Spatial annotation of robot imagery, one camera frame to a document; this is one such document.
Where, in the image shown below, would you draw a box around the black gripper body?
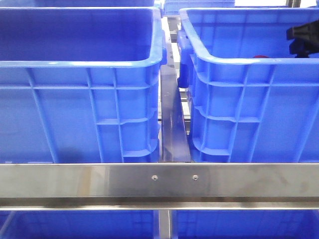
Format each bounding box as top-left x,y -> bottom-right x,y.
286,21 -> 319,58

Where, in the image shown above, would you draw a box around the red button sideways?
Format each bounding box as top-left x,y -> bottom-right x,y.
253,55 -> 269,59

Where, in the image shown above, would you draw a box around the right blue plastic bin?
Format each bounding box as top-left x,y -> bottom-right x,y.
177,8 -> 319,163

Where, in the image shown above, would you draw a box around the blue plastic bin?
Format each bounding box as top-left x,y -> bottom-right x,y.
0,7 -> 166,164
177,8 -> 319,163

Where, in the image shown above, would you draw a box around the rear right blue bin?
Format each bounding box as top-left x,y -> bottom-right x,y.
163,0 -> 235,16

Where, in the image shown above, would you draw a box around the lower right blue bin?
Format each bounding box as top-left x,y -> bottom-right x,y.
173,210 -> 319,239

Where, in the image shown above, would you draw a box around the left blue plastic bin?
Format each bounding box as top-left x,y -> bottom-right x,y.
0,7 -> 166,164

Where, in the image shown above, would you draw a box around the rear left blue bin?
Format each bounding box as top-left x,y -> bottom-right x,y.
30,0 -> 162,8

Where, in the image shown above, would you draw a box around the lower left blue bin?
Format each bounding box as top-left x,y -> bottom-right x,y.
0,210 -> 159,239

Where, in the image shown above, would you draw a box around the steel rack front rail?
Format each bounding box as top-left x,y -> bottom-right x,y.
0,163 -> 319,210

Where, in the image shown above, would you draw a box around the steel centre divider rail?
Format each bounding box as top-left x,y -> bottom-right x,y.
160,65 -> 191,163

